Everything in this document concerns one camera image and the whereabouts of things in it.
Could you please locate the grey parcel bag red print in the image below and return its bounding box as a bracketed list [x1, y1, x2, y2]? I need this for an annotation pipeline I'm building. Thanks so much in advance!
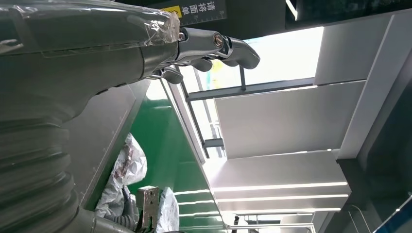
[95, 133, 148, 219]
[157, 187, 180, 233]

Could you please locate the green conveyor belt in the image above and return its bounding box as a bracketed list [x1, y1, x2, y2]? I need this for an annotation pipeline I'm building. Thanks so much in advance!
[84, 96, 226, 233]

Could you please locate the black yellow column label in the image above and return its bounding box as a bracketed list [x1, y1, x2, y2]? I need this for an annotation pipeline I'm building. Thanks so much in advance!
[161, 0, 227, 26]

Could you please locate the ceiling light strip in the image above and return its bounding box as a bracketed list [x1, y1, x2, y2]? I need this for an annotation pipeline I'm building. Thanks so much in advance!
[212, 182, 348, 193]
[222, 208, 342, 216]
[216, 194, 349, 203]

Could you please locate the aluminium conveyor frame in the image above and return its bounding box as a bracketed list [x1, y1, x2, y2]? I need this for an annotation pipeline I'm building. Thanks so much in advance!
[159, 79, 226, 233]

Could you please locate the dark window frame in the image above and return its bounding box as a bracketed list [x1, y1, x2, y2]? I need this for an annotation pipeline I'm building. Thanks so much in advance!
[180, 64, 318, 160]

